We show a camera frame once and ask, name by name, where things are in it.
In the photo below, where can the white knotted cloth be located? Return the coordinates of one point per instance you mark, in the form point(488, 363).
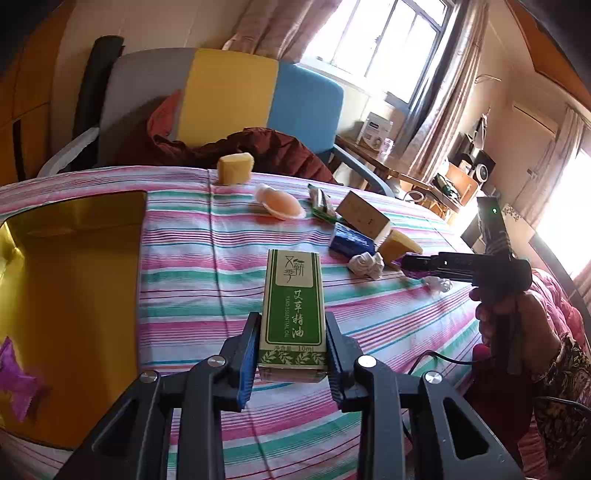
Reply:
point(366, 264)

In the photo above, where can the gold tin box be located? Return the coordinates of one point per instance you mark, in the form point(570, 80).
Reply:
point(69, 305)

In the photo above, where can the striped tablecloth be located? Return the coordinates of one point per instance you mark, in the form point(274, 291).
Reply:
point(204, 249)

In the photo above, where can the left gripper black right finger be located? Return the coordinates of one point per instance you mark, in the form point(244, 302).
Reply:
point(342, 352)

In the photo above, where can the person right hand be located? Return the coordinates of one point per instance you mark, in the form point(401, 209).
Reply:
point(540, 345)

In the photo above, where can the green white oil box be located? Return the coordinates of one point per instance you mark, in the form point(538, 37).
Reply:
point(293, 343)

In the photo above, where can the white box on shelf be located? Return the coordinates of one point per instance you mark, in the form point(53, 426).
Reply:
point(373, 132)

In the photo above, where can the purple snack packet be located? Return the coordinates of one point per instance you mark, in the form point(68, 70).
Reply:
point(21, 386)

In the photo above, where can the blue Tempo tissue pack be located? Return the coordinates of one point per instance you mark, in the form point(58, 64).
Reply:
point(349, 242)

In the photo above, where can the large yellow sponge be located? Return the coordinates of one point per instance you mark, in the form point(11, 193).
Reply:
point(396, 245)

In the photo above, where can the clear plastic ball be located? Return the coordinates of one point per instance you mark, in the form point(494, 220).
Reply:
point(437, 284)

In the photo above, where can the small yellow sponge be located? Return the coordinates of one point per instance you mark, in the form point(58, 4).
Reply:
point(235, 168)

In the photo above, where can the green edged snack packet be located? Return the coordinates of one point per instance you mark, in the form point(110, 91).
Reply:
point(321, 205)

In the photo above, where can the black rolled mat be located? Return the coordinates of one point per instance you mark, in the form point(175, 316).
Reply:
point(104, 53)

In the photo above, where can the peach silicone cup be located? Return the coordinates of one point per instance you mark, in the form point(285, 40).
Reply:
point(279, 204)

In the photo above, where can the wooden wardrobe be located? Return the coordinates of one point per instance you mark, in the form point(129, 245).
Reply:
point(31, 33)

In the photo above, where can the tan cardboard box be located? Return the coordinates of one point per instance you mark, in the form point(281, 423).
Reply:
point(364, 217)

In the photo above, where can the pink floral curtain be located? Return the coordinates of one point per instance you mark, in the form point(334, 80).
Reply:
point(280, 30)

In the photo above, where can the grey yellow blue armchair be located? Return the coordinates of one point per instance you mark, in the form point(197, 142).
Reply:
point(222, 92)

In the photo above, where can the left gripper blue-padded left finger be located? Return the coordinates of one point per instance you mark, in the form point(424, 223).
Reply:
point(243, 363)

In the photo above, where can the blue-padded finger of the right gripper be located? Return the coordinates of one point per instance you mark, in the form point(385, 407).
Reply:
point(426, 265)

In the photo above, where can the maroon puffer jacket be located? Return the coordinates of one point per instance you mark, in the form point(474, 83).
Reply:
point(273, 152)

